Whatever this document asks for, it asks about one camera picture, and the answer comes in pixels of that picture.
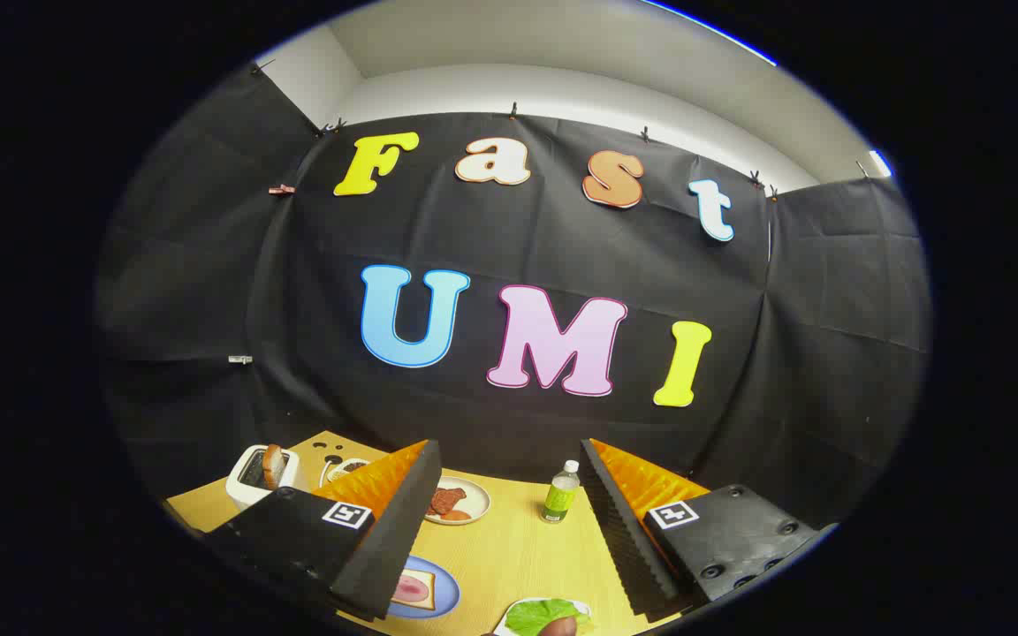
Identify white divided seasoning tray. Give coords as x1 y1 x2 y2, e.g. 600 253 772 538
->
323 457 373 485

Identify white round plate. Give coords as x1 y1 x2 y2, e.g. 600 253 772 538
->
425 476 492 526

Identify green label plastic bottle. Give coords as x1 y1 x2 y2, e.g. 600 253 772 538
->
542 459 581 524

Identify white oval plate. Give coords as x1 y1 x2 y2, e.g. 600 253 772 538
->
496 597 594 636

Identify white toaster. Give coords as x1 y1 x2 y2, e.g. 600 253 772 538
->
225 446 300 511

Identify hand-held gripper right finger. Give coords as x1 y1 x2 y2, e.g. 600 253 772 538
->
580 438 821 617

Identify green lettuce leaf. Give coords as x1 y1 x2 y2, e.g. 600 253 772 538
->
505 599 592 636

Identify blue plate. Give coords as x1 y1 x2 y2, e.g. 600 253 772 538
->
388 555 461 619

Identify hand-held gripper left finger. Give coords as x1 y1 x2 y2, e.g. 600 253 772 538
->
202 439 444 622

